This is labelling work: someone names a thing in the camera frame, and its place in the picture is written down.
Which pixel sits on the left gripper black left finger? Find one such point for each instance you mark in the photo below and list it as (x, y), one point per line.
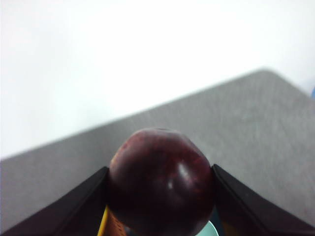
(61, 216)

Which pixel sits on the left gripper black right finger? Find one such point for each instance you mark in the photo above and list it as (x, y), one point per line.
(246, 214)

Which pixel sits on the teal ceramic bowl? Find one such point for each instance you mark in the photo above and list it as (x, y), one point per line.
(211, 231)

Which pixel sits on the dark purple plum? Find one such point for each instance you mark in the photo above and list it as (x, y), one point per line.
(160, 182)

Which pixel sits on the dark blue background object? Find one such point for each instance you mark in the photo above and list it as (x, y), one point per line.
(313, 92)

